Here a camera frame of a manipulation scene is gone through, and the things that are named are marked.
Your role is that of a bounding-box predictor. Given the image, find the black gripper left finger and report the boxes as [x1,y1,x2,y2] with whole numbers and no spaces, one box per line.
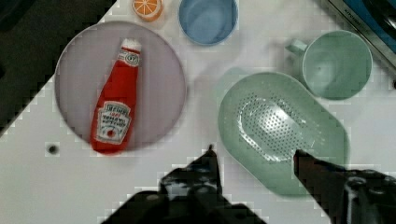
[160,145,223,211]

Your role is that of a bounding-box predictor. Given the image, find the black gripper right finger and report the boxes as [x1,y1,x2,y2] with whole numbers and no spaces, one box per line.
[293,149,350,218]

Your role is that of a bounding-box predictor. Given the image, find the green plastic strainer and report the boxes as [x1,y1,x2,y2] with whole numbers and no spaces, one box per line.
[218,72,349,197]

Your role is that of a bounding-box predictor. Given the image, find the red ketchup bottle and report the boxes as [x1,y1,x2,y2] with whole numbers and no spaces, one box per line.
[90,38,142,154]

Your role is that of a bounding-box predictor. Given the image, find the green mug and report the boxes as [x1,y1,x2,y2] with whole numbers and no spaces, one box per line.
[285,30,373,100]

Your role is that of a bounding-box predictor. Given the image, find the grey round plate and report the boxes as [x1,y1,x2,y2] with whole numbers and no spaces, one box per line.
[55,21,187,154]

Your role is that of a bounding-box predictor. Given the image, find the blue cup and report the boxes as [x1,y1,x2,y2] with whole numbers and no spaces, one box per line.
[177,0,239,46]

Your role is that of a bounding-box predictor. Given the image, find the black toaster oven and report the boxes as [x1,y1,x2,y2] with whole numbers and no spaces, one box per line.
[319,0,396,76]

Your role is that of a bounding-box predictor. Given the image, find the orange slice toy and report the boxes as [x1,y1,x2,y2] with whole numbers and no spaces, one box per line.
[132,0,163,21]

